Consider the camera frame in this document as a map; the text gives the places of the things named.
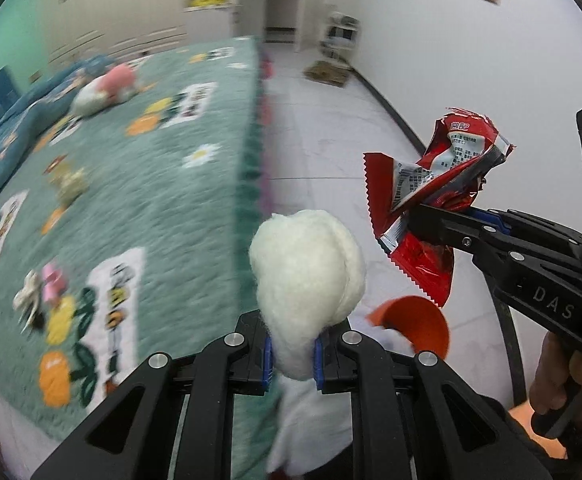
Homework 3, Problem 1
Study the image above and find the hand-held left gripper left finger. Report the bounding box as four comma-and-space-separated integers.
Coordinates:
31, 310, 273, 480

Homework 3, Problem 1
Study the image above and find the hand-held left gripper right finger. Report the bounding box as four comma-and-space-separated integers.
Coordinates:
313, 317, 554, 480

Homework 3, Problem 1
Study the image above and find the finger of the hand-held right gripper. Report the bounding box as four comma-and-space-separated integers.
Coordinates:
471, 208, 582, 261
410, 203, 527, 281

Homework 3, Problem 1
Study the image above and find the red snack wrapper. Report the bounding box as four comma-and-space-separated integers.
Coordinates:
363, 106, 517, 308

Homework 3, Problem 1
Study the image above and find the white plastic bag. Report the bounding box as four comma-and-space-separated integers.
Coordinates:
266, 310, 412, 478

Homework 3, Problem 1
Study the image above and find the white cotton ball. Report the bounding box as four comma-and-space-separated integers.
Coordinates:
248, 208, 367, 381

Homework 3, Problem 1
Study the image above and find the orange plastic bin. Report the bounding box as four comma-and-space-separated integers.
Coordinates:
366, 296, 449, 358

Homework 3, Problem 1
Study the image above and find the colourful bed skirt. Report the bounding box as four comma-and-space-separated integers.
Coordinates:
236, 40, 276, 241

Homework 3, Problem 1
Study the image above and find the green printed blanket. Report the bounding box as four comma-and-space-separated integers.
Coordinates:
0, 35, 272, 476

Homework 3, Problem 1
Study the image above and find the white shelf rack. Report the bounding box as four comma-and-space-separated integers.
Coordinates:
318, 12, 361, 63

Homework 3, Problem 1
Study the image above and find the pink crumpled wrapper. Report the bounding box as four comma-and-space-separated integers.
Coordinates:
41, 262, 69, 306

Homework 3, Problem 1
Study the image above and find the white door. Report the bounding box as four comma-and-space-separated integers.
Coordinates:
293, 0, 332, 53

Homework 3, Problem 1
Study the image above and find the crumpled yellow paper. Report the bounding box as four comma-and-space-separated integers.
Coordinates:
46, 157, 89, 206

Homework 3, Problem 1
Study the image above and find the pink and white plush toy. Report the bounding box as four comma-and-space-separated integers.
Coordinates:
71, 64, 144, 118

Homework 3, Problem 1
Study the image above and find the blue floral quilt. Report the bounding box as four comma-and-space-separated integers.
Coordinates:
0, 55, 116, 211

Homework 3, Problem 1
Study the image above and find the white wardrobe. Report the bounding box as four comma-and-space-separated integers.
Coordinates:
36, 0, 242, 66

